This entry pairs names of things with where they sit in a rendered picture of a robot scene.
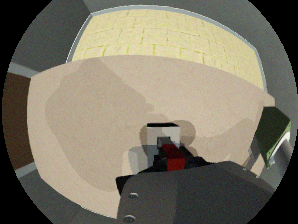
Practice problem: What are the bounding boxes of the grey and red pin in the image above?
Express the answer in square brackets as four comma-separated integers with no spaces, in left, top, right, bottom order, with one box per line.
[158,137,186,171]

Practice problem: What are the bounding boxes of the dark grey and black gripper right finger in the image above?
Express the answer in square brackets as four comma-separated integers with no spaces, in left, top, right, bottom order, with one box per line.
[179,146,214,169]

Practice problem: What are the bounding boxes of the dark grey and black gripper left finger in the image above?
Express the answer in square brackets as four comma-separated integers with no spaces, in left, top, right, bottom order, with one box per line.
[115,147,168,197]

